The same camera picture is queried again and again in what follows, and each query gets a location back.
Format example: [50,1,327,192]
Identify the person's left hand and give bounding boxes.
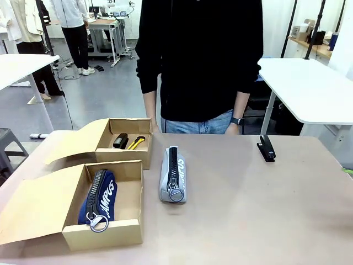
[224,123,241,136]

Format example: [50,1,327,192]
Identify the person's right hand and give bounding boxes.
[147,120,161,134]

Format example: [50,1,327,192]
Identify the yellow utility knife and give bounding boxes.
[126,136,146,150]

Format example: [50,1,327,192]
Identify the black stapler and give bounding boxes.
[113,132,130,149]

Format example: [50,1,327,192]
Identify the navy blue zipper pencil case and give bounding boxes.
[78,169,118,232]

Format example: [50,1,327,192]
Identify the person's right forearm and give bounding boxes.
[142,90,158,124]

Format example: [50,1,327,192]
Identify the person's left forearm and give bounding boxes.
[232,90,251,119]

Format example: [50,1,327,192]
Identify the small open cardboard box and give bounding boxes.
[44,118,154,170]

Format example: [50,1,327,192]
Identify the large open cardboard box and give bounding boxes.
[0,160,145,251]

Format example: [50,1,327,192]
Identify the black box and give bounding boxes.
[313,30,327,46]

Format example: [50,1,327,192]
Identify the blue jeans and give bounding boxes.
[161,109,235,135]

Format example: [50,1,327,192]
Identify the black table clamp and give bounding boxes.
[256,135,276,163]

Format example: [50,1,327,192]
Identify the grey zipper pencil case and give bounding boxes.
[158,146,188,205]

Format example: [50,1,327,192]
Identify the person in black sweater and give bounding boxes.
[135,0,264,123]

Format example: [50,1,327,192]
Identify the white desk with thick column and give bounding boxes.
[258,57,353,136]

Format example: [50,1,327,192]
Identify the grey workbench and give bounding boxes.
[87,18,136,68]

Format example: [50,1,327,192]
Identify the thin black stand pole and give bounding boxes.
[280,0,298,59]

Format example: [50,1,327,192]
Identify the wooden shelf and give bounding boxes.
[287,35,333,59]

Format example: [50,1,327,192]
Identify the brown cardboard carton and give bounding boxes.
[292,19,317,42]

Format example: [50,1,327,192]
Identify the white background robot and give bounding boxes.
[100,0,136,18]

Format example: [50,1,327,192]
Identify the black tripod pole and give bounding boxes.
[302,0,333,60]
[35,0,56,56]

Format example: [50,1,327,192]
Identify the bystander in white jacket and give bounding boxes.
[49,0,96,76]

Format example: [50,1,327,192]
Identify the dark blue bottle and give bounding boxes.
[328,31,339,52]

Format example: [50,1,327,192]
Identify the grey metal stool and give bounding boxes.
[0,128,30,180]

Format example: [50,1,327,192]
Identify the white desk with slim leg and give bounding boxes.
[0,54,61,139]

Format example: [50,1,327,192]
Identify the bystander in cream coat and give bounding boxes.
[0,0,66,100]

